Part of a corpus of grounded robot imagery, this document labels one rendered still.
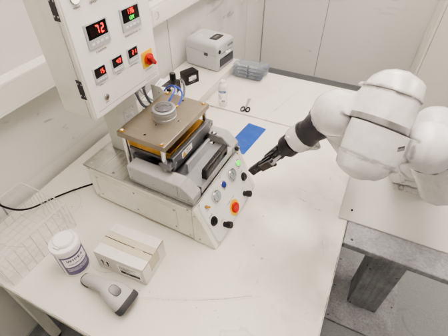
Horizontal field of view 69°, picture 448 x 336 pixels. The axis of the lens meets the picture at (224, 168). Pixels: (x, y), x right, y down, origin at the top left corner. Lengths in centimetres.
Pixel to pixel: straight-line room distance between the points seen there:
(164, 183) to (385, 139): 65
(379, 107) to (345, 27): 275
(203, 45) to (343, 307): 164
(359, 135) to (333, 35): 279
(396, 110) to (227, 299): 72
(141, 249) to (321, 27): 281
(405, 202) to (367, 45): 229
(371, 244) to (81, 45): 110
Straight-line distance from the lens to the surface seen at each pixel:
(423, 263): 131
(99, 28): 100
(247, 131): 162
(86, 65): 99
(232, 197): 120
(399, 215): 132
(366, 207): 130
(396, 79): 67
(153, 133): 103
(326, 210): 131
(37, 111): 143
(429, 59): 301
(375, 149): 66
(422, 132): 72
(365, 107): 67
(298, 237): 121
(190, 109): 112
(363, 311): 199
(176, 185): 101
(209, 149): 117
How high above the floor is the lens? 172
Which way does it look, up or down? 43 degrees down
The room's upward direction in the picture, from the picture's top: straight up
